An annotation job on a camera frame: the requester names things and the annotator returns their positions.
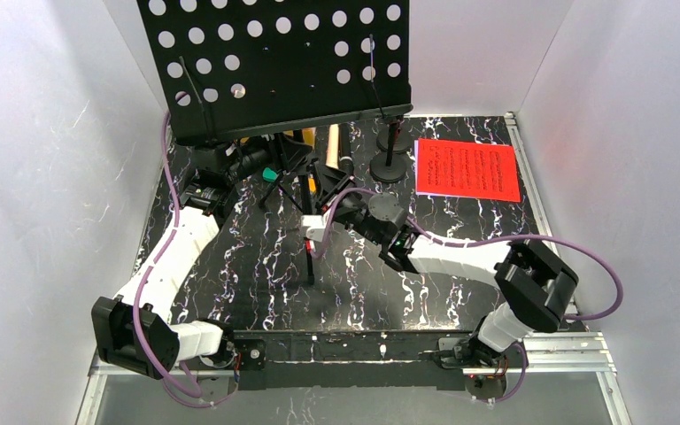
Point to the green and grey eraser block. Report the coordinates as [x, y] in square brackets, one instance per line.
[269, 175]

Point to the black handheld microphone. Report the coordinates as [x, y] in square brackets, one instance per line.
[345, 161]

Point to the black desktop microphone stand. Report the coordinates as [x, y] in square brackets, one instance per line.
[387, 166]

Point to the round three-colour drawer cabinet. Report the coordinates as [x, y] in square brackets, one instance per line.
[304, 135]

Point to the black tripod music stand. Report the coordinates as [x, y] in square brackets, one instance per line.
[231, 70]

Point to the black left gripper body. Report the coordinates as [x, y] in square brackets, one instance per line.
[281, 158]

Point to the red sheet music page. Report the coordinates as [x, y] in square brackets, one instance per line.
[468, 169]

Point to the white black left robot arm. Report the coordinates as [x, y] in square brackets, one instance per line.
[133, 329]

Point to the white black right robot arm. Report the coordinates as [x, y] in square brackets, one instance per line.
[536, 283]

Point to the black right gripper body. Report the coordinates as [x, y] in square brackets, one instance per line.
[336, 196]

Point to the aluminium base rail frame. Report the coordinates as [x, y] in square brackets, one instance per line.
[341, 338]

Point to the pink microphone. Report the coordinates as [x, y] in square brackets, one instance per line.
[332, 151]

